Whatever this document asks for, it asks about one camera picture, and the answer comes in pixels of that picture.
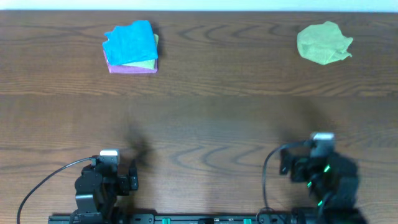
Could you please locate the light green cloth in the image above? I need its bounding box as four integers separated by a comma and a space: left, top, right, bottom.
297, 21, 353, 65

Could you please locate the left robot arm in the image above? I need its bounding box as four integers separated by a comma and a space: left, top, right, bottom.
68, 162, 139, 224

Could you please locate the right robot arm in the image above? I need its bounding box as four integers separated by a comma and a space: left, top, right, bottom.
279, 149, 367, 224

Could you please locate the purple folded cloth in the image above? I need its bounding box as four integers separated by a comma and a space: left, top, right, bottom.
103, 52, 158, 74

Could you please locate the green folded cloth in stack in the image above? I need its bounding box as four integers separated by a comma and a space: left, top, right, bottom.
123, 33, 160, 70

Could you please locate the blue folded cloth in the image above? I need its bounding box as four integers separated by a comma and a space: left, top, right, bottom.
102, 21, 158, 65

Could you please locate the left black cable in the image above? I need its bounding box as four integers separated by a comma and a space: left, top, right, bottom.
16, 157, 94, 224

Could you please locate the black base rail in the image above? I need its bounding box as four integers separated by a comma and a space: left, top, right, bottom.
48, 212, 369, 224

